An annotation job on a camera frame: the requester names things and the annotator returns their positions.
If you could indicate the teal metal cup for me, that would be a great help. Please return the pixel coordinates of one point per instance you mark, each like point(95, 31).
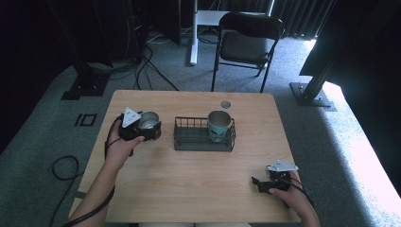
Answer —
point(219, 124)

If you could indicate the person's left hand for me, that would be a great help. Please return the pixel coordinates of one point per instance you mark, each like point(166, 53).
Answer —
point(121, 149)

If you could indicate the white desk frame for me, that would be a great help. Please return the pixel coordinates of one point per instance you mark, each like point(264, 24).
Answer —
point(201, 19)

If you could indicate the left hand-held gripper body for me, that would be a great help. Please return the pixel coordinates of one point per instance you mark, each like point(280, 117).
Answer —
point(131, 124)

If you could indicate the black stand with base plate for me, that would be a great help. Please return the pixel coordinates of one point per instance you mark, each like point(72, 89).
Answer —
point(312, 91)
point(85, 75)

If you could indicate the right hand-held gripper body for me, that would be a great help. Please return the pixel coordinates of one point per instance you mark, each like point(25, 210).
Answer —
point(280, 176)

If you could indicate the black folding chair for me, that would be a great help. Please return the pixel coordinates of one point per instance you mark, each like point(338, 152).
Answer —
point(246, 47)

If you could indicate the grey round table grommet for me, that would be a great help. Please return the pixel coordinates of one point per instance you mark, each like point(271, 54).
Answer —
point(225, 104)

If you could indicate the person's right hand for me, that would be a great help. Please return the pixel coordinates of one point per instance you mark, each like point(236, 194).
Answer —
point(291, 198)

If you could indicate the silver metal cup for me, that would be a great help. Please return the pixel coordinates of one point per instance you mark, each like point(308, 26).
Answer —
point(148, 119)

